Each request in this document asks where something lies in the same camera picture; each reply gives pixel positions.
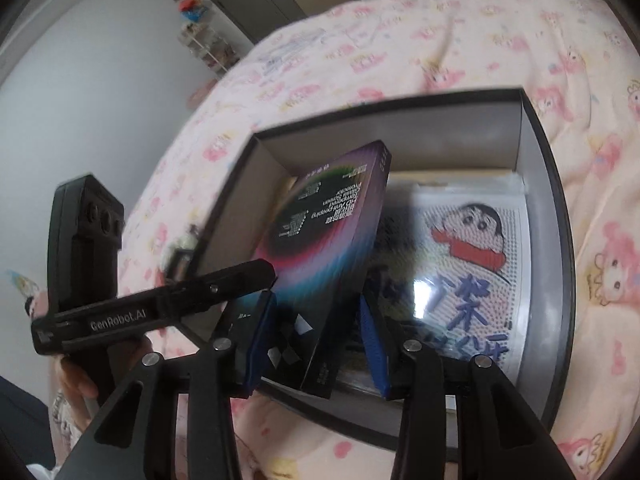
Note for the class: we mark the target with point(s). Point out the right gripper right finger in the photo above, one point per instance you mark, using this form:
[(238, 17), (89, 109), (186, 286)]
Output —
[(498, 434)]

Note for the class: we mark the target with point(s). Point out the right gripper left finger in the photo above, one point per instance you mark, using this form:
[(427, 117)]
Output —
[(134, 435)]

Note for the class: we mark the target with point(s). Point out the purple black printed box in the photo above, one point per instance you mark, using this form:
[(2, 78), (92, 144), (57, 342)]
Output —
[(318, 236)]

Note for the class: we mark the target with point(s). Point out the person's left hand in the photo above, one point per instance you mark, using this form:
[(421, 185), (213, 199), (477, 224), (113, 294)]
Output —
[(77, 387)]

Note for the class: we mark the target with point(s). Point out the cartoon boy bead picture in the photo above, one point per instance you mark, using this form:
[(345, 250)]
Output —
[(451, 264)]

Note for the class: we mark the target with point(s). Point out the shelf with small items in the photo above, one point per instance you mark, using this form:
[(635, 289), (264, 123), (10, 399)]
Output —
[(202, 39)]

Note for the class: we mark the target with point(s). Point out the black open storage box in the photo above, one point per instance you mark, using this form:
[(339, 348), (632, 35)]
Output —
[(487, 142)]

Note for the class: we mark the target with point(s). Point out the pink cartoon blanket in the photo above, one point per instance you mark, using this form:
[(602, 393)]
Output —
[(581, 73)]

